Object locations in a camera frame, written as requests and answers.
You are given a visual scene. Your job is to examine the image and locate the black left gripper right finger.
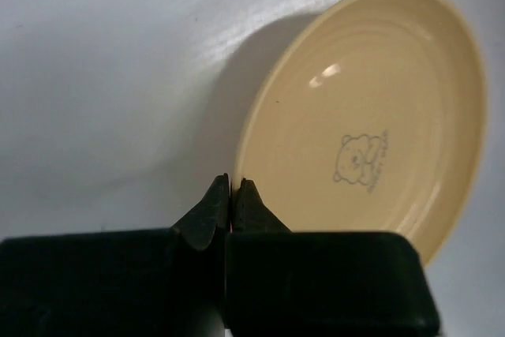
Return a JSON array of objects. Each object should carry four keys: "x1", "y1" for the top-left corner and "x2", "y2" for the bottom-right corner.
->
[{"x1": 224, "y1": 179, "x2": 442, "y2": 336}]

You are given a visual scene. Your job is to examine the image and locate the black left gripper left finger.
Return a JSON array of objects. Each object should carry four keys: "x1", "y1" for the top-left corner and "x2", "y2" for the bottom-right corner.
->
[{"x1": 1, "y1": 174, "x2": 230, "y2": 336}]

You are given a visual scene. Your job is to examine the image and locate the yellow plate back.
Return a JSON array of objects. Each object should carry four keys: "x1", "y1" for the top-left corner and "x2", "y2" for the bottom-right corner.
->
[{"x1": 231, "y1": 0, "x2": 487, "y2": 264}]

